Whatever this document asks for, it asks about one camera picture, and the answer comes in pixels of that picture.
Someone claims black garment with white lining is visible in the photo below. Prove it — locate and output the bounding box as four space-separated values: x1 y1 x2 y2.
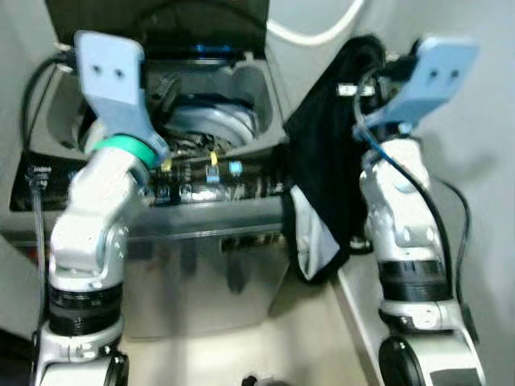
281 34 388 285

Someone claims grey top-load washing machine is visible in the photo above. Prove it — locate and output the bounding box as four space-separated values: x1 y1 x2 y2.
0 0 292 340

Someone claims dark washer lid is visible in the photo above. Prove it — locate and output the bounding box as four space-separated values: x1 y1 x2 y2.
43 0 271 60

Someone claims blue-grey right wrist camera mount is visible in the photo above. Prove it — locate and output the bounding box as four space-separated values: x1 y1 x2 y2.
354 34 482 142

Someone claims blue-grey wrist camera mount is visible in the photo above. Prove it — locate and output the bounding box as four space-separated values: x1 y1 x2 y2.
74 31 171 158
354 34 482 142

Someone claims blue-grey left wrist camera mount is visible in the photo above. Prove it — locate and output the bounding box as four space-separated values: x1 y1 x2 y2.
74 31 171 158

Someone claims white hose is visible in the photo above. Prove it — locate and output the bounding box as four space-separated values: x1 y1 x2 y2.
265 0 368 47

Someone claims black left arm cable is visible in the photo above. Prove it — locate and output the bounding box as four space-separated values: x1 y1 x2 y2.
19 50 78 155

